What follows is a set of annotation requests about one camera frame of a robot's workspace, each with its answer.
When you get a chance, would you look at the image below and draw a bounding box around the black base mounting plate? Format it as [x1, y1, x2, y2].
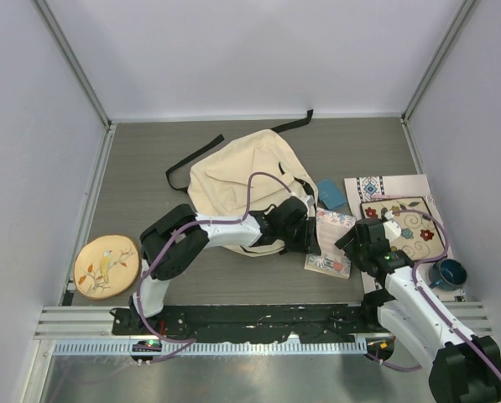
[111, 302, 398, 342]

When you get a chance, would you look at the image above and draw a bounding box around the cream canvas backpack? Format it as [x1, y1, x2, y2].
[165, 111, 318, 257]

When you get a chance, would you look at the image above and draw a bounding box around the small blue notebook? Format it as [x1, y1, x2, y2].
[316, 179, 347, 211]

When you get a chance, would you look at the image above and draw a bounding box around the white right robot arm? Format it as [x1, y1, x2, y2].
[335, 218, 501, 402]

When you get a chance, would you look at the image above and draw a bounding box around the round wooden painted plate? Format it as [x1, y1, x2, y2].
[73, 235, 141, 300]

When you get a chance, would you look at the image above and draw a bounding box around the floral pink paperback book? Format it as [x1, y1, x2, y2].
[304, 207, 356, 279]

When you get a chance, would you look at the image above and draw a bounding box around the white slotted cable duct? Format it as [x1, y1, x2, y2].
[53, 338, 367, 356]

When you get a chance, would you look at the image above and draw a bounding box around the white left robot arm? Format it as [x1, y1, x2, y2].
[129, 195, 321, 335]

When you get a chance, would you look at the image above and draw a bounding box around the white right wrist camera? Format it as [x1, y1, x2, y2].
[382, 211, 402, 242]

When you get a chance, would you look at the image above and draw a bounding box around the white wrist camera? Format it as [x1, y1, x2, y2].
[382, 211, 402, 242]
[299, 195, 315, 208]

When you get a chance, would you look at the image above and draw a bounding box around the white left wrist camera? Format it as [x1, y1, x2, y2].
[299, 195, 315, 208]

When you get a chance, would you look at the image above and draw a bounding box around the blue ceramic mug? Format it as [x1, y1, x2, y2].
[428, 259, 468, 291]

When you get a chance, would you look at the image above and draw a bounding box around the aluminium frame rail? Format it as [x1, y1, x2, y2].
[34, 301, 493, 339]

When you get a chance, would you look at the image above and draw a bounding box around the patterned white placemat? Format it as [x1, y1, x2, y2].
[342, 173, 467, 303]

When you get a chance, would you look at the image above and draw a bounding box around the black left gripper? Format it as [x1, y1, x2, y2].
[279, 217, 322, 256]

